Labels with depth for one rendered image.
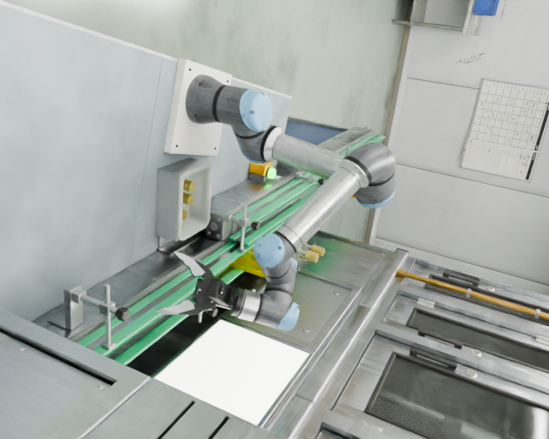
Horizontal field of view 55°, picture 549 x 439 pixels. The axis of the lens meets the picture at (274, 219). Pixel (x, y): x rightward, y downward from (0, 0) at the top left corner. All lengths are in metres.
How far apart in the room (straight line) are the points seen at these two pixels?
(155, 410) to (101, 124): 0.78
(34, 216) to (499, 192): 6.87
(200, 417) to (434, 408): 0.89
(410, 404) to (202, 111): 1.04
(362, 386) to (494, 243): 6.41
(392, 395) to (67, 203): 1.03
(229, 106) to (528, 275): 6.83
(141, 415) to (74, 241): 0.66
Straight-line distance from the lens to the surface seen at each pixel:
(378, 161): 1.39
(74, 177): 1.38
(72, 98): 1.33
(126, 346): 1.47
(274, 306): 1.35
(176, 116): 1.61
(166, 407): 0.90
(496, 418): 1.69
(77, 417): 0.90
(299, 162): 1.59
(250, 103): 1.55
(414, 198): 7.86
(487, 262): 8.02
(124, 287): 1.53
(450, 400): 1.68
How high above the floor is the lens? 1.69
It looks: 22 degrees down
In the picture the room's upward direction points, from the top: 106 degrees clockwise
